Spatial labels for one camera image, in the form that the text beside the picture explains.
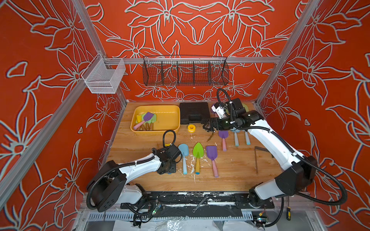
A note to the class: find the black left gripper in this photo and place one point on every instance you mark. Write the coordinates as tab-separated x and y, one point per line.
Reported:
173	169

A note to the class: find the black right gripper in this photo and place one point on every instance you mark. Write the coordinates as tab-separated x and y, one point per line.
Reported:
214	123

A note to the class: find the pink handled tool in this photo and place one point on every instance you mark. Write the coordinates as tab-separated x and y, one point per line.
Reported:
223	135

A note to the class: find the blue shovel white handle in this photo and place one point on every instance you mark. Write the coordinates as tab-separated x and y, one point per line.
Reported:
185	152

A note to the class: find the small green shovel wooden handle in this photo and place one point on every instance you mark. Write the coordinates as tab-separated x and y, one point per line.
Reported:
198	153

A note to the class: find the light green shovel blade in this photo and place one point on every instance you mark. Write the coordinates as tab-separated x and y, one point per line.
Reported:
150	124

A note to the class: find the purple shovel blade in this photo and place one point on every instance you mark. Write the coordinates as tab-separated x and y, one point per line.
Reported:
148	116

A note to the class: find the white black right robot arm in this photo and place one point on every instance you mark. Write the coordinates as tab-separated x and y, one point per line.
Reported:
298	170

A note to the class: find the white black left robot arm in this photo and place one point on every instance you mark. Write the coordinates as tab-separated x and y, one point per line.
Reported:
110	185

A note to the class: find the yellow storage box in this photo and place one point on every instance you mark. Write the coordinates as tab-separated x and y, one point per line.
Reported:
168	118

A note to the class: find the yellow tape roll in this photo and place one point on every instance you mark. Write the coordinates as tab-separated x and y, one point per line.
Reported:
191	128

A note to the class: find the black plastic tool case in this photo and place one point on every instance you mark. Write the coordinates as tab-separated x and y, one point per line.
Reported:
191	113

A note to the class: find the hex key on table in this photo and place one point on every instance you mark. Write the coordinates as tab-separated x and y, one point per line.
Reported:
257	154

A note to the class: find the yellow black screwdriver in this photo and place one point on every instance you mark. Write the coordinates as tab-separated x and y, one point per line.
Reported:
288	213

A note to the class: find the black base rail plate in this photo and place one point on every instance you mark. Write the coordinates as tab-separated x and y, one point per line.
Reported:
191	199

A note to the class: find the wrench on base rail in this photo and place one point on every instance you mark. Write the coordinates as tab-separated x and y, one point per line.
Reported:
204	199

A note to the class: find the black wire wall basket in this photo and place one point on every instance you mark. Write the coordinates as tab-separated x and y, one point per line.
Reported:
185	70

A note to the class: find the grey cable duct strip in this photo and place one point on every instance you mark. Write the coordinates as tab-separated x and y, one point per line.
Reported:
128	216

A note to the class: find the clear mesh wall basket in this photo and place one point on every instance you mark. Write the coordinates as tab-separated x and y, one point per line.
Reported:
103	76

